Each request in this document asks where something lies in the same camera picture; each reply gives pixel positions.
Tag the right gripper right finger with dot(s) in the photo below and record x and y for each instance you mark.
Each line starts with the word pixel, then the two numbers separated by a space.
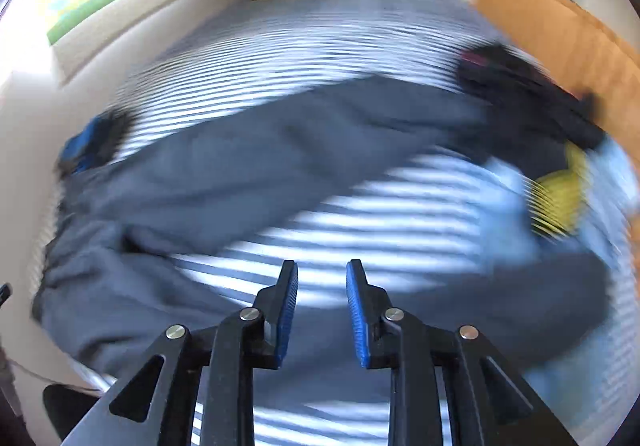
pixel 446 387

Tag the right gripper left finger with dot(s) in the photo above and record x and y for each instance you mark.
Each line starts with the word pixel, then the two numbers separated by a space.
pixel 204 375

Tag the dark blue trousers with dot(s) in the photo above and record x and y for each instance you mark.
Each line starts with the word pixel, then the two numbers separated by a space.
pixel 368 169

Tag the blue white striped bedspread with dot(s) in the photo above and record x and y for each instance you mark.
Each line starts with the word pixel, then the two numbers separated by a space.
pixel 260 51

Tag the black shoe on floor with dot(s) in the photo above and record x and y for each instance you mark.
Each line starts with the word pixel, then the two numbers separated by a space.
pixel 65 407

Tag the folded blue grey clothes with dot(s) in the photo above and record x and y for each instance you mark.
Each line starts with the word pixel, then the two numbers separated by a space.
pixel 94 145

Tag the light blue denim jeans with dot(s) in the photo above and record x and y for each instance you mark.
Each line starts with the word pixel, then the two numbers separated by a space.
pixel 584 204

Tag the black garment with yellow stripes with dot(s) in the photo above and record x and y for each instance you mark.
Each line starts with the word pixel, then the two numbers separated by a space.
pixel 527 111

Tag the wooden slatted bed rail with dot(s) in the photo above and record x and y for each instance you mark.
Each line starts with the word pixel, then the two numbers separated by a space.
pixel 580 54

